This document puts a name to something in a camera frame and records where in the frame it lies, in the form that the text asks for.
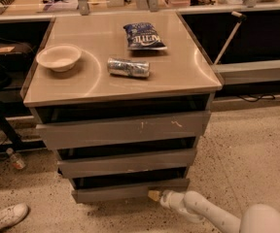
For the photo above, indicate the grey top drawer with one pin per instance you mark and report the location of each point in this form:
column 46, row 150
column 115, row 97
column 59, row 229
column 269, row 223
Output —
column 110, row 131

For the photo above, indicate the white sneaker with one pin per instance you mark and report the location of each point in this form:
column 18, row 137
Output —
column 13, row 215

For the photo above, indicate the plastic water bottle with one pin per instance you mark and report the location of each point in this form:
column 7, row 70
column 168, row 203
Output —
column 16, row 159

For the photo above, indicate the white stick black handle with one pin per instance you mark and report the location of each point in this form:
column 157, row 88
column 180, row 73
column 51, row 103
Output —
column 240, row 18

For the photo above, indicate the grey bottom drawer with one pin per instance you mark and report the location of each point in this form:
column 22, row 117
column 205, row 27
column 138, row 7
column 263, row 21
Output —
column 128, row 185

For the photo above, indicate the blue chip bag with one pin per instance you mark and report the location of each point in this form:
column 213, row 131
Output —
column 143, row 36

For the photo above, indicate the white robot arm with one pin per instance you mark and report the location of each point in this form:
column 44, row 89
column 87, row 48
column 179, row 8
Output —
column 194, row 207

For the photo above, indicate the grey middle drawer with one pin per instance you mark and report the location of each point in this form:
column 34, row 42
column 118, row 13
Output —
column 126, row 163

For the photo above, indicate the white bowl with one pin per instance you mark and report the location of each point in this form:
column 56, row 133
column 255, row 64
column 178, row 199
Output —
column 59, row 58

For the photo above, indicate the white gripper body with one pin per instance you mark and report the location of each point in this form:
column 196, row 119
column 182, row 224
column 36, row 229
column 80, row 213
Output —
column 167, row 199

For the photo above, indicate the black bag on shelf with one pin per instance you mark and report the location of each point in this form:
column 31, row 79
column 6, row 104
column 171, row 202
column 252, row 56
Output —
column 16, row 56

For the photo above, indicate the grey drawer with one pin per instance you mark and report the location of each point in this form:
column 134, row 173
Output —
column 128, row 185
column 110, row 131
column 126, row 163

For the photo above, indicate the grey drawer cabinet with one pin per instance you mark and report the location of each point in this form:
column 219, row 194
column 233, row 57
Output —
column 180, row 80

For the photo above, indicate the black stand leg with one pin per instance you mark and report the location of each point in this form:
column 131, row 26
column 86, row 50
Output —
column 10, row 132

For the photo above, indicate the silver crushed can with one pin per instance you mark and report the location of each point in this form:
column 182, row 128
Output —
column 128, row 68

